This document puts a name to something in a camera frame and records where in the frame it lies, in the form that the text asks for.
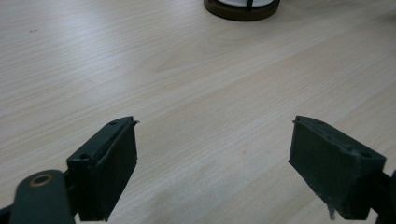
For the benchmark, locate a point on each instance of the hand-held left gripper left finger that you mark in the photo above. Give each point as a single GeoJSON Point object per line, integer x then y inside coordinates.
{"type": "Point", "coordinates": [102, 174]}

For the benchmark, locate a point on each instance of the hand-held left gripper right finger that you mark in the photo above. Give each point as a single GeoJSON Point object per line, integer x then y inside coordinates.
{"type": "Point", "coordinates": [330, 168]}

